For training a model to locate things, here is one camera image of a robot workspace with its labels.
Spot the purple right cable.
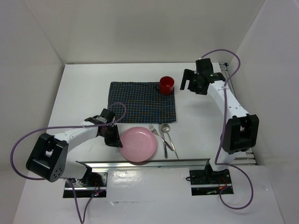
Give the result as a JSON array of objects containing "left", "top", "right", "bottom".
[{"left": 199, "top": 49, "right": 254, "bottom": 210}]

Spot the silver spoon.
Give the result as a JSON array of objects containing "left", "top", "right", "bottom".
[{"left": 162, "top": 124, "right": 179, "bottom": 159}]

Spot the red mug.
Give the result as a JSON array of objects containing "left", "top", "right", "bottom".
[{"left": 155, "top": 76, "right": 175, "bottom": 95}]

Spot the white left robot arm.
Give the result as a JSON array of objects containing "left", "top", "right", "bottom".
[{"left": 26, "top": 109, "right": 122, "bottom": 186}]

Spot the silver fork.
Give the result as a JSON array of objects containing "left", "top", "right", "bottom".
[{"left": 149, "top": 124, "right": 174, "bottom": 151}]

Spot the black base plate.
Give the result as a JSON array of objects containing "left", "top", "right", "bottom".
[
  {"left": 186, "top": 169, "right": 232, "bottom": 185},
  {"left": 70, "top": 170, "right": 106, "bottom": 189}
]

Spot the aluminium right rail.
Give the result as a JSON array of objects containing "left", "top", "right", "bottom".
[{"left": 219, "top": 62, "right": 255, "bottom": 161}]

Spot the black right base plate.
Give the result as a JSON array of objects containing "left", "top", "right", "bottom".
[{"left": 186, "top": 169, "right": 232, "bottom": 185}]

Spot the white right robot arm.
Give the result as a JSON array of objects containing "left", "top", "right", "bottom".
[{"left": 180, "top": 58, "right": 259, "bottom": 183}]

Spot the silver knife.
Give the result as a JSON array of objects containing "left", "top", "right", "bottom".
[{"left": 158, "top": 123, "right": 169, "bottom": 159}]

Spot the dark checked cloth napkin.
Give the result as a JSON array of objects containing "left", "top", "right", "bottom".
[{"left": 108, "top": 82, "right": 177, "bottom": 124}]

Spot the pink plate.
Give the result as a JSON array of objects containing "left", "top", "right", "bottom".
[{"left": 120, "top": 127, "right": 157, "bottom": 162}]

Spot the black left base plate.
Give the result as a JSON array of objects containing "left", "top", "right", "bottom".
[{"left": 70, "top": 170, "right": 106, "bottom": 189}]

